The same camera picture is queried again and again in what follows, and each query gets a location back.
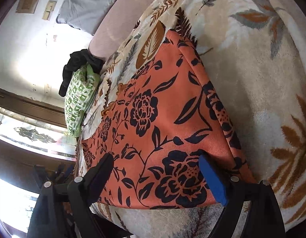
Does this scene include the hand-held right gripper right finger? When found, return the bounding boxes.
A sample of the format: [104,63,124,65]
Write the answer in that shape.
[199,155,286,238]

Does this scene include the wooden door frame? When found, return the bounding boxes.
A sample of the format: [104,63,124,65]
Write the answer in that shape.
[0,85,69,129]

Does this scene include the leaf print blanket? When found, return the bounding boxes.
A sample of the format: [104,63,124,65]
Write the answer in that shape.
[74,0,306,238]

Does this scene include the grey pillow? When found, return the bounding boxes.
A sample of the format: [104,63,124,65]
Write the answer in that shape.
[56,0,136,36]

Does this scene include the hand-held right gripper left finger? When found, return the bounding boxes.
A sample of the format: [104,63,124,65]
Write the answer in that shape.
[27,153,134,238]

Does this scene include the patterned glass door panel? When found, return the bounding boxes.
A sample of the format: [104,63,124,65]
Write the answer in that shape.
[0,104,78,158]

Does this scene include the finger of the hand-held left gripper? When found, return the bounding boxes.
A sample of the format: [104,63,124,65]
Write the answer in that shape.
[64,165,75,179]
[55,164,66,182]

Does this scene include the orange floral shirt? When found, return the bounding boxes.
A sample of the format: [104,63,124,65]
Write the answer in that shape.
[80,28,257,210]

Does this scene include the black clothing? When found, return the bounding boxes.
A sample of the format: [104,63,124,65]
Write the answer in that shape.
[58,50,105,97]

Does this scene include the pink bolster cushion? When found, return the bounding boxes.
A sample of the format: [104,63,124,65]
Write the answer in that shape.
[89,0,178,62]

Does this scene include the green patterned pillow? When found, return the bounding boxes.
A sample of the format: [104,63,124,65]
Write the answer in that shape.
[64,64,101,137]

